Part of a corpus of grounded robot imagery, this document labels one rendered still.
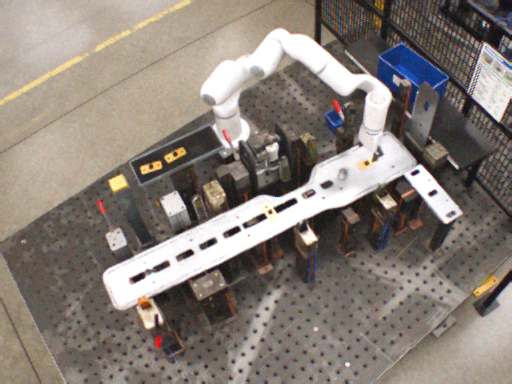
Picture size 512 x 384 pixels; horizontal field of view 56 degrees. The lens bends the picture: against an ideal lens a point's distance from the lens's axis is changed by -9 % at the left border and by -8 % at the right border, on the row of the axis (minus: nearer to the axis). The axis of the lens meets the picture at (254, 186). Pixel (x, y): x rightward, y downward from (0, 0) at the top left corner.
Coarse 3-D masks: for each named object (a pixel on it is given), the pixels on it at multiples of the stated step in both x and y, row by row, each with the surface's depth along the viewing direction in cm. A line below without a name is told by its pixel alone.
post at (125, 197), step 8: (112, 192) 198; (120, 192) 198; (128, 192) 201; (120, 200) 202; (128, 200) 204; (128, 208) 209; (136, 208) 212; (128, 216) 213; (136, 216) 216; (136, 224) 220; (144, 224) 223; (136, 232) 224; (144, 232) 227; (144, 240) 232; (152, 240) 235
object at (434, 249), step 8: (448, 216) 199; (440, 224) 205; (448, 224) 199; (440, 232) 207; (424, 240) 225; (432, 240) 217; (440, 240) 211; (432, 248) 220; (440, 248) 221; (432, 256) 220; (440, 256) 220
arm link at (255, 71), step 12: (264, 48) 186; (276, 48) 187; (240, 60) 200; (252, 60) 186; (264, 60) 184; (276, 60) 187; (228, 72) 208; (240, 72) 202; (252, 72) 188; (264, 72) 186; (204, 84) 218; (216, 84) 213; (228, 84) 211; (240, 84) 211; (204, 96) 218; (216, 96) 216; (228, 96) 217
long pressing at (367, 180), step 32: (352, 160) 216; (384, 160) 215; (320, 192) 208; (352, 192) 207; (224, 224) 203; (256, 224) 202; (288, 224) 201; (160, 256) 197; (192, 256) 196; (224, 256) 195; (128, 288) 190; (160, 288) 189
